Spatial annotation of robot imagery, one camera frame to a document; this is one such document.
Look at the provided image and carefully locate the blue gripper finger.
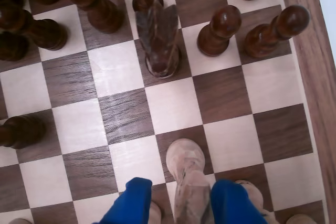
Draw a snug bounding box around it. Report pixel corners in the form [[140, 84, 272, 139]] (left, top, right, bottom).
[[209, 179, 267, 224], [99, 177, 153, 224]]

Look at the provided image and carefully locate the moved white pawn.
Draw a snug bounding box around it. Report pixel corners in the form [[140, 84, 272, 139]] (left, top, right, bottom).
[[165, 138, 215, 224]]

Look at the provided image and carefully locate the light wooden pawn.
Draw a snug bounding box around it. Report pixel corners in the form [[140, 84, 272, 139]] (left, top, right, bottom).
[[149, 199, 162, 224], [235, 180, 277, 224], [285, 213, 316, 224]]

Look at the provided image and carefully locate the wooden chessboard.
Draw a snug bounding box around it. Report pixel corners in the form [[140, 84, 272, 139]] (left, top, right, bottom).
[[0, 0, 336, 224]]

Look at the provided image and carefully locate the light wooden queen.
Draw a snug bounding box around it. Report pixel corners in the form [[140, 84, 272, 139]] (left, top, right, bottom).
[[8, 218, 34, 224]]

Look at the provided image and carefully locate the dark wooden knight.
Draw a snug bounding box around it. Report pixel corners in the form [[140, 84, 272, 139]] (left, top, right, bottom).
[[135, 0, 182, 79]]

